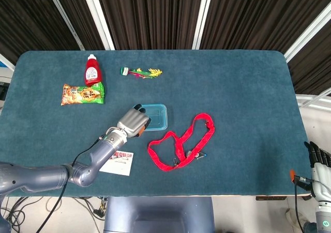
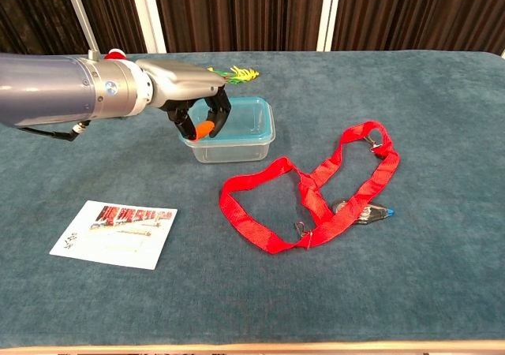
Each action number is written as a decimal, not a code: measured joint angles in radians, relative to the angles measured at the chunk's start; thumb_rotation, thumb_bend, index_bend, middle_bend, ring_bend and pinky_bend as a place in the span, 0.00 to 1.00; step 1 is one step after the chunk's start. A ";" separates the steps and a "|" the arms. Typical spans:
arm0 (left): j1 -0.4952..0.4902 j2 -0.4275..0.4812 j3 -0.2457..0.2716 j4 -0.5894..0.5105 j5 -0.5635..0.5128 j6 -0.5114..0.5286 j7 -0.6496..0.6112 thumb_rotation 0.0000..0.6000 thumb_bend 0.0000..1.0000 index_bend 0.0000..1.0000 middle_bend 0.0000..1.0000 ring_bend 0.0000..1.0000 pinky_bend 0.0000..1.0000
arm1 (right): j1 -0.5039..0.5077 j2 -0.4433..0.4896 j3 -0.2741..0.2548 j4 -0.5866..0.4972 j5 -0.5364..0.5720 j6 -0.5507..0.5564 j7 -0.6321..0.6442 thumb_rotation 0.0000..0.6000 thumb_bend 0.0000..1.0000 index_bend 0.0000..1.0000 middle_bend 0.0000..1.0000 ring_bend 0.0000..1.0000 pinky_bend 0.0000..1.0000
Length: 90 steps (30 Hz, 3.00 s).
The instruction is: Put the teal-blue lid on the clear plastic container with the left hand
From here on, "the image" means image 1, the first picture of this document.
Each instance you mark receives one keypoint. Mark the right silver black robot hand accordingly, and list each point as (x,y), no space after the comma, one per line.
(322,178)

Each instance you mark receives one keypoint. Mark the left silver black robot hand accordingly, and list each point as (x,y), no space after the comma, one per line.
(132,121)

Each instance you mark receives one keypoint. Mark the blue plastic lid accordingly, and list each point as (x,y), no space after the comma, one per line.
(157,116)

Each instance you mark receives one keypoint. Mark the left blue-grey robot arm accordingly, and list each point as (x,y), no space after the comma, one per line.
(38,177)

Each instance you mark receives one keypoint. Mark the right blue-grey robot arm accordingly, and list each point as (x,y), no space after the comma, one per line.
(323,217)

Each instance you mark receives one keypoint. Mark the white card with red print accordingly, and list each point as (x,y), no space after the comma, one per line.
(119,168)

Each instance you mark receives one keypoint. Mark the colourful plastic picks bundle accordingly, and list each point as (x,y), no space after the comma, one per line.
(124,71)

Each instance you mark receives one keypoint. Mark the black table control panel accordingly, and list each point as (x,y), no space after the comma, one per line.
(271,198)

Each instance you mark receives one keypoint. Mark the green orange snack bag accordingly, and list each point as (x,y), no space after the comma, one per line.
(82,95)

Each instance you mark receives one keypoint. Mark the red ketchup bottle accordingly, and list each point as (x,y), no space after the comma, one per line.
(93,72)

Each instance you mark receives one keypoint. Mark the blue-grey robot torso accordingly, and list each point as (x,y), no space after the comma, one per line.
(155,212)

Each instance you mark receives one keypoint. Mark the teal table cloth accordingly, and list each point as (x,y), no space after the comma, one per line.
(232,101)

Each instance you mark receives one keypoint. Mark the dark brown pleated curtain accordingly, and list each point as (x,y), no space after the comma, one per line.
(155,15)

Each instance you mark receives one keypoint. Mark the white metal frame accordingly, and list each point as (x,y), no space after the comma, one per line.
(313,99)

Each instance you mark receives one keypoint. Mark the white wall pillar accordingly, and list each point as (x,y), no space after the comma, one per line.
(307,33)
(98,18)
(203,18)

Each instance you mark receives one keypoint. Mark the thin white grey post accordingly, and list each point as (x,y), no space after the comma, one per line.
(64,18)

